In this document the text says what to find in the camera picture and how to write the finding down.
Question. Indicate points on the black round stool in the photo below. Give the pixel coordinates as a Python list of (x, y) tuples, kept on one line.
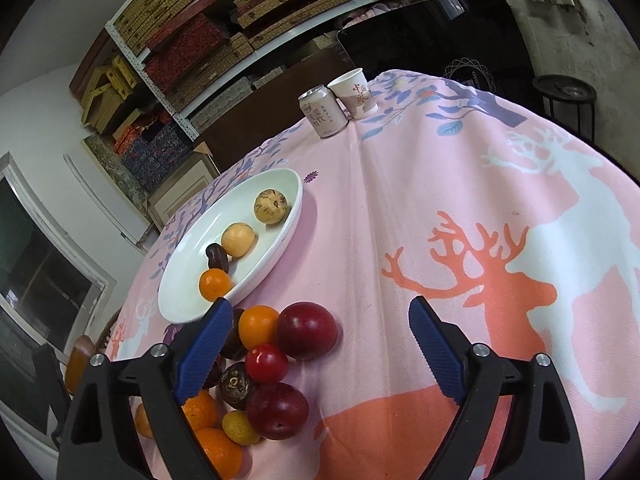
[(565, 91)]

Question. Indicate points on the yellowish orange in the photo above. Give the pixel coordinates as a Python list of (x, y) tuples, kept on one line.
[(142, 420)]

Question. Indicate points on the red cherry tomato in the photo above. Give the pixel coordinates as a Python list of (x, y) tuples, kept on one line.
[(266, 363)]

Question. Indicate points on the dark red plum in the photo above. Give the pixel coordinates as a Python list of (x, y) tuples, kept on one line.
[(276, 410), (306, 330)]

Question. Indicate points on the small yellow-green fruit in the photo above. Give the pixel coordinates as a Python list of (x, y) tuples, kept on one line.
[(240, 426)]

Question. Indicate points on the white framed glass door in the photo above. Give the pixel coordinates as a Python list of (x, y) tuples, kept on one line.
[(45, 270)]

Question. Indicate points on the pale striped pepino melon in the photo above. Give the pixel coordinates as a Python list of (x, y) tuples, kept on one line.
[(270, 206)]

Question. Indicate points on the pink deer print tablecloth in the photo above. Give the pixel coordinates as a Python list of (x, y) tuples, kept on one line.
[(400, 210)]

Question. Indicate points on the white oval plate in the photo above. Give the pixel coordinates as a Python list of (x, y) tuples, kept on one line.
[(190, 270)]

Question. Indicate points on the white metal shelf rack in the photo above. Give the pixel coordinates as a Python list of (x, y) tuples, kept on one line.
[(152, 80)]

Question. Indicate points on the white drink can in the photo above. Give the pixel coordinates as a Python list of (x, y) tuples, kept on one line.
[(320, 112)]

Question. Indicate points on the beige framed panel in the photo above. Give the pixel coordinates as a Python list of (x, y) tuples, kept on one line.
[(185, 185)]

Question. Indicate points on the white paper cup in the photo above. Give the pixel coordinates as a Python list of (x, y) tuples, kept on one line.
[(352, 92)]

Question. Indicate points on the small yellow-orange round fruit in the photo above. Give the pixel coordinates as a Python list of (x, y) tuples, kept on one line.
[(238, 240)]

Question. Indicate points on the brown wooden board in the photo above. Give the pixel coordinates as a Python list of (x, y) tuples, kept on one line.
[(250, 130)]

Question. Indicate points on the shelf with boxes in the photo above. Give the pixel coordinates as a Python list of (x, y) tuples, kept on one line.
[(185, 45)]

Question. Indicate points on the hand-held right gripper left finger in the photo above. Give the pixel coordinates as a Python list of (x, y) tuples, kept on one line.
[(200, 355)]

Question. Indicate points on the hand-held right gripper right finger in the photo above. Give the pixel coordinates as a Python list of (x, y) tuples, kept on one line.
[(435, 355)]

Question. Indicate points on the wooden chair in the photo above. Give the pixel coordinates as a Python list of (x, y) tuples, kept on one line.
[(80, 362)]

